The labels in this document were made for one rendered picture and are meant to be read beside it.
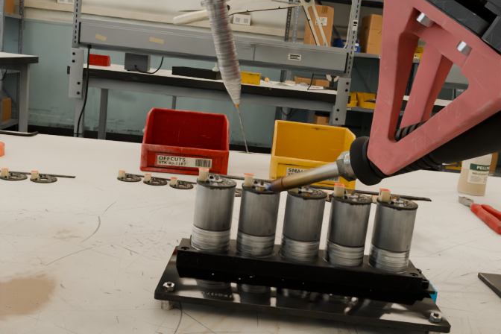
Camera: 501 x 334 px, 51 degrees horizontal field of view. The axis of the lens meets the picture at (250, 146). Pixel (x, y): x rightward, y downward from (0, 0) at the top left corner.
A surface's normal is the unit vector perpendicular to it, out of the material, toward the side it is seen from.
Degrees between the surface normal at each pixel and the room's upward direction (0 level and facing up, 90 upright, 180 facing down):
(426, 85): 87
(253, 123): 90
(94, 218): 0
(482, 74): 108
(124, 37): 90
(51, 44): 90
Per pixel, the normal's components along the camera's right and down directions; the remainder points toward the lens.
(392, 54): -0.83, 0.31
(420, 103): -0.70, 0.00
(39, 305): 0.11, -0.98
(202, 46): 0.07, 0.18
